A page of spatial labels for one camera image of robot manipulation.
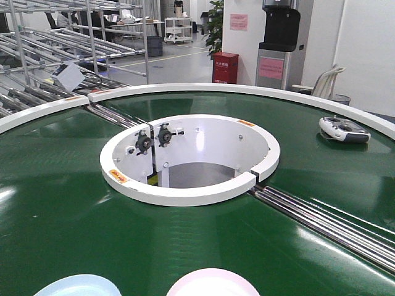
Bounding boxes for black bearing mount right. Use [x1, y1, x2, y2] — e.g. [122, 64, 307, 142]
[157, 123, 185, 147]

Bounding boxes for dark plastic crate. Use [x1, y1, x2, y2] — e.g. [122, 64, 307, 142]
[147, 36, 163, 57]

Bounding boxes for white inner conveyor ring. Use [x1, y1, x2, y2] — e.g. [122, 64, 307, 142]
[99, 113, 281, 207]

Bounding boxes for light blue plate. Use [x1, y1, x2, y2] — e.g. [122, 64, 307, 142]
[35, 274, 121, 295]

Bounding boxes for steel conveyor rollers left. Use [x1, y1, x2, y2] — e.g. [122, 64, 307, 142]
[84, 103, 146, 128]

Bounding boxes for white trolley shelf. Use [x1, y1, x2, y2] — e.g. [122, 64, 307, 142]
[164, 17, 193, 44]

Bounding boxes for steel conveyor rollers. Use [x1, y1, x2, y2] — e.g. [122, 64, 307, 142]
[84, 103, 146, 128]
[249, 185, 394, 275]

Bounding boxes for white plastic chair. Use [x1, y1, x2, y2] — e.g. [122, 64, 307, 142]
[292, 64, 346, 99]

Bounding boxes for green conveyor belt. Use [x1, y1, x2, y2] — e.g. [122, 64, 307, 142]
[1, 92, 394, 295]

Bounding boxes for mesh waste basket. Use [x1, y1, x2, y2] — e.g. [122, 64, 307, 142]
[333, 94, 351, 105]

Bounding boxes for black water dispenser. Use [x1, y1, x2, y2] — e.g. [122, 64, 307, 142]
[256, 1, 301, 89]

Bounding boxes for metal roller rack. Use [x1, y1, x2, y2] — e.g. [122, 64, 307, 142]
[1, 1, 149, 118]

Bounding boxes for steel conveyor rollers right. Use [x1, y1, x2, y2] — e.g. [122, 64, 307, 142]
[249, 185, 394, 275]

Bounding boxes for red fire extinguisher box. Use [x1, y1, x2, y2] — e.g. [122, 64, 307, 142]
[212, 52, 239, 84]

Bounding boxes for white remote controller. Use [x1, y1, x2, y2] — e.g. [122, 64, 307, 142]
[318, 116, 371, 144]

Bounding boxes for pink plate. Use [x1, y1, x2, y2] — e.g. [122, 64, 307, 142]
[167, 268, 260, 295]

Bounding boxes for grey control box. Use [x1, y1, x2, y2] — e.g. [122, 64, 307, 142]
[51, 61, 85, 91]

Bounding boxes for black bearing mount left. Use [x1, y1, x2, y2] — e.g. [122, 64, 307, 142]
[135, 129, 152, 155]

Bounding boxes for white outer conveyor rim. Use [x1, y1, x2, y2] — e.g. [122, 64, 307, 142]
[1, 83, 394, 139]

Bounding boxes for pink wall notice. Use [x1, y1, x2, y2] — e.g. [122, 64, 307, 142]
[230, 14, 248, 31]

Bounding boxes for green potted plant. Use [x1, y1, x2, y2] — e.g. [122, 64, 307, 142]
[205, 0, 224, 59]

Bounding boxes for black bearing mount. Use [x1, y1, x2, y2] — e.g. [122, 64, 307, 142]
[135, 129, 152, 155]
[157, 123, 185, 147]

